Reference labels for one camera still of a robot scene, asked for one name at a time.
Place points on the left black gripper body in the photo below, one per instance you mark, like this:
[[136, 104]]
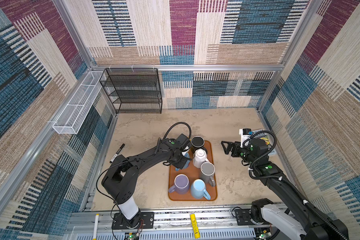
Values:
[[179, 162]]

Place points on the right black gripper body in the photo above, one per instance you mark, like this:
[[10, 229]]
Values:
[[238, 152]]

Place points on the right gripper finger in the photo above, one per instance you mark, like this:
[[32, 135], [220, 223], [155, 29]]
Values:
[[227, 149], [227, 145]]

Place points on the purple mug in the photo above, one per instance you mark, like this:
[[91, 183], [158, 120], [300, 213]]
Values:
[[181, 185]]

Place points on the blue speckled mug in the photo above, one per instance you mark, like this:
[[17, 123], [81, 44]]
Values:
[[184, 161]]

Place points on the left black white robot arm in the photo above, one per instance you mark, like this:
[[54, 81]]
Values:
[[121, 178]]

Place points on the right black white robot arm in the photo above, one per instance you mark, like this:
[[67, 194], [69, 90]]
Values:
[[308, 222]]

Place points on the white mug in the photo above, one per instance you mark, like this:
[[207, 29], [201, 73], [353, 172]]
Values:
[[200, 157]]

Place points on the black mug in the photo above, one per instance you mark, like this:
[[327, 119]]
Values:
[[197, 143]]

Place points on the grey mug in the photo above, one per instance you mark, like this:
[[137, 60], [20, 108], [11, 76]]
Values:
[[207, 173]]

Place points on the light blue mug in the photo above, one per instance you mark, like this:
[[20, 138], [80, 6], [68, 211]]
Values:
[[199, 190]]

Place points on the colourful magazine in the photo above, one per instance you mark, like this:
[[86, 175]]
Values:
[[264, 135]]

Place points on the brown plastic tray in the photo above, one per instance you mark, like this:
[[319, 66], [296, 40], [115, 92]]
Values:
[[192, 173]]

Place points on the black marker pen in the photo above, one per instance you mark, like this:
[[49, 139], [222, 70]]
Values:
[[117, 153]]

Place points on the yellow marker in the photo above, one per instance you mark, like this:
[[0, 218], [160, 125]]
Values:
[[196, 231]]

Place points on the white marker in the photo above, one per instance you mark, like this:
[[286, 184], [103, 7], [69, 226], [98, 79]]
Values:
[[96, 222]]

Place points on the white mesh basket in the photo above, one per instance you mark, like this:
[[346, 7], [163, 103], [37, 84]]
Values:
[[74, 113]]

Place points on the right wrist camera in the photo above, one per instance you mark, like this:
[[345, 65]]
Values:
[[245, 137]]

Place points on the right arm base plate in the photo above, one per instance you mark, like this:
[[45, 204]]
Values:
[[243, 217]]

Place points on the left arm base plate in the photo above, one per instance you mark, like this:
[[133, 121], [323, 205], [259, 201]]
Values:
[[143, 220]]

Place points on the black wire shelf rack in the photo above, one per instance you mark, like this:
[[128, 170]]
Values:
[[133, 90]]

